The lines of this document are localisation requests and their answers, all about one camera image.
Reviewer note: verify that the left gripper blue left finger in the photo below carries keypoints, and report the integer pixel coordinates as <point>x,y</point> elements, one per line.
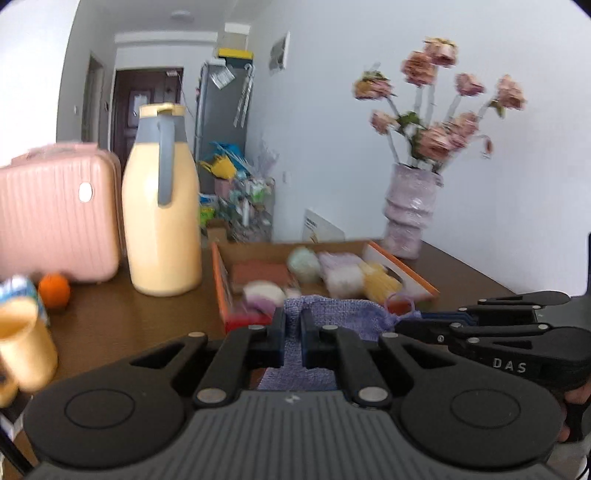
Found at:
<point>243,350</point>

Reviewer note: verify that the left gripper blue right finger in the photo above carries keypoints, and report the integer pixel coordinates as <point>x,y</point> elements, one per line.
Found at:
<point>342,351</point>

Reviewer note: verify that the purple knitted cloth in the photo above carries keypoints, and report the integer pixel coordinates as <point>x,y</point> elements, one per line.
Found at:
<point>368,319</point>

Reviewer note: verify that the white round sponge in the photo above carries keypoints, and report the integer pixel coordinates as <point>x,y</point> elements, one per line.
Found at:
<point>263,291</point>

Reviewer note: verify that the yellow white plush toy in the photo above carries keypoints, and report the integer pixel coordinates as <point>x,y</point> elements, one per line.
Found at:
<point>362,280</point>

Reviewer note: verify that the lavender fluffy towel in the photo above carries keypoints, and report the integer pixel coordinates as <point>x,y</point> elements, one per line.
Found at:
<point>333,261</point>

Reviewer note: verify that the green bath puff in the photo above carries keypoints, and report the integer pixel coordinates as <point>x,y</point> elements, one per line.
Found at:
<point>304,265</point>

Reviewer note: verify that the purple satin scrunchie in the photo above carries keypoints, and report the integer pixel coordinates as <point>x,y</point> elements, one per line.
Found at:
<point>265,306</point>

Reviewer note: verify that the person right hand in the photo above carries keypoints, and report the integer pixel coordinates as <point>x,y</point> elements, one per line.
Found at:
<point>576,407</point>

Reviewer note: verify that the red cardboard box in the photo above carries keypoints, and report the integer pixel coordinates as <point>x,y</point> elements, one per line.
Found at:
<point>236,264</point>

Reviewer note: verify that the purple ceramic vase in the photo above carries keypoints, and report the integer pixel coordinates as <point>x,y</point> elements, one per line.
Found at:
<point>409,208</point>

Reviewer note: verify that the yellow thermos jug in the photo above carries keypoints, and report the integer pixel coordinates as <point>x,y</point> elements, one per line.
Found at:
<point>160,202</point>

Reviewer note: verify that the orange fruit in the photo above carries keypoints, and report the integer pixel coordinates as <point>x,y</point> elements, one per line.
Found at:
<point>54,290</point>

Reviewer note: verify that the yellow ceramic mug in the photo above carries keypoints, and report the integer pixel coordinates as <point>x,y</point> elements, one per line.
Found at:
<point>27,349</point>

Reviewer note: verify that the pink small suitcase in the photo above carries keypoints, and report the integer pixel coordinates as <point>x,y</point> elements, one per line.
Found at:
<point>61,213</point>

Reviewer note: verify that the blue wet wipes pack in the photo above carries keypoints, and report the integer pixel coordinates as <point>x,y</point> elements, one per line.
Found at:
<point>21,286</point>

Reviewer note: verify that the grey refrigerator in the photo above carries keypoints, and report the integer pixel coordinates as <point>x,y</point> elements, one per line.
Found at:
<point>218,95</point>

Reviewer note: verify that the dark brown entrance door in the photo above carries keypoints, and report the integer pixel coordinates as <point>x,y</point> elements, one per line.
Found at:
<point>134,88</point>

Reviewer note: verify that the wire storage rack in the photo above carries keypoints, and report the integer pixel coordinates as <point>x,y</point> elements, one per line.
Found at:
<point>248,209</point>

